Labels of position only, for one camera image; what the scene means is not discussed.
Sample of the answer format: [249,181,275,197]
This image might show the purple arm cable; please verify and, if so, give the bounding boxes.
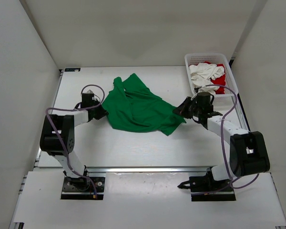
[192,84,260,198]
[45,84,105,200]

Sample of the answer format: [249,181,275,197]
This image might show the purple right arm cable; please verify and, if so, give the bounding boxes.
[192,84,260,198]

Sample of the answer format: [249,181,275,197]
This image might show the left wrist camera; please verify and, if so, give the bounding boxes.
[81,90,97,108]

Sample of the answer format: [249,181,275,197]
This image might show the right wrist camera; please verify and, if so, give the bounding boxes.
[196,92,215,107]

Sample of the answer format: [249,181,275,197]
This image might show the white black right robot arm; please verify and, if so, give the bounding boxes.
[173,93,270,195]

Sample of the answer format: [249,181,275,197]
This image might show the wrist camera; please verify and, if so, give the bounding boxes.
[81,90,97,108]
[196,92,215,107]

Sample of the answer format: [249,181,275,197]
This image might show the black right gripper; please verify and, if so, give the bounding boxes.
[174,97,203,120]

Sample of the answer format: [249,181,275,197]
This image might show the dark table label sticker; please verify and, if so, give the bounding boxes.
[64,68,81,72]

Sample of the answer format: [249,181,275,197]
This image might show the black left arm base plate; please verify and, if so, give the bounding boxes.
[61,177,105,200]

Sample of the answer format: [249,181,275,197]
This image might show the white plastic basket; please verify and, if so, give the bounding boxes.
[184,53,238,99]

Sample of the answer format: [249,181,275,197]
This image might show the white t shirt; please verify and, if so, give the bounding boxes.
[189,62,223,95]

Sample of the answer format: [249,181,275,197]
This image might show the aluminium table rail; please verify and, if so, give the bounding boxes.
[33,166,260,177]

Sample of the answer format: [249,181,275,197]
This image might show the red t shirt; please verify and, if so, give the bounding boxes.
[210,63,226,94]

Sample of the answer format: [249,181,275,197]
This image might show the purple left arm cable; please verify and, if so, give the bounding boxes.
[45,84,105,200]

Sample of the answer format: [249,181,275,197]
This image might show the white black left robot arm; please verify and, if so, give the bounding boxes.
[40,103,108,191]

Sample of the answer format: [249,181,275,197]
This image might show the green t shirt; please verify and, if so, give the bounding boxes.
[102,73,186,136]

